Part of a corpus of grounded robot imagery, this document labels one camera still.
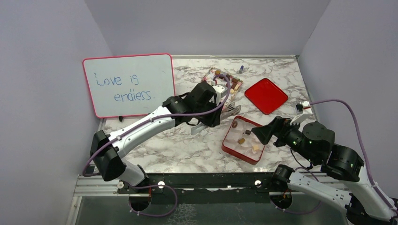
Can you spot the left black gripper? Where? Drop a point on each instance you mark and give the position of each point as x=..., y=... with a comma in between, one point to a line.
x=213, y=119

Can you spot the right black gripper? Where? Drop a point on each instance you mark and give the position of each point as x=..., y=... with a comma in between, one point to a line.
x=277, y=127

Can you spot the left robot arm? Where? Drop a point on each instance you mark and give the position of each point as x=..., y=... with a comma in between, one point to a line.
x=108, y=150

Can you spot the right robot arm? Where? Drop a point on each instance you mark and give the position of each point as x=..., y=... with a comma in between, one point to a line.
x=362, y=201

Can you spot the red chocolate box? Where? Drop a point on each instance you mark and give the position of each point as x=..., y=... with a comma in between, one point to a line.
x=243, y=151

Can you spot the floral rectangular tray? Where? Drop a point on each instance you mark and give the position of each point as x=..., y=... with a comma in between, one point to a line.
x=235, y=83

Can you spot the red tin lid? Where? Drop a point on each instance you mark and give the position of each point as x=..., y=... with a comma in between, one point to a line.
x=266, y=96

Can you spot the blue marker cap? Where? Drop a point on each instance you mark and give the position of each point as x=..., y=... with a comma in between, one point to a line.
x=241, y=69

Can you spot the pink framed whiteboard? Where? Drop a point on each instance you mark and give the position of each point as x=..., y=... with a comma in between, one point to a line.
x=129, y=85

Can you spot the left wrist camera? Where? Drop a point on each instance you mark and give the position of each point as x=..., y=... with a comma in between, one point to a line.
x=220, y=91

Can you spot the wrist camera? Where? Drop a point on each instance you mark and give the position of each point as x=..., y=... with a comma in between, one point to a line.
x=220, y=91
x=306, y=112

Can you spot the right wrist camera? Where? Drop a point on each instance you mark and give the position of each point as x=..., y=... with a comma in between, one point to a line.
x=306, y=112

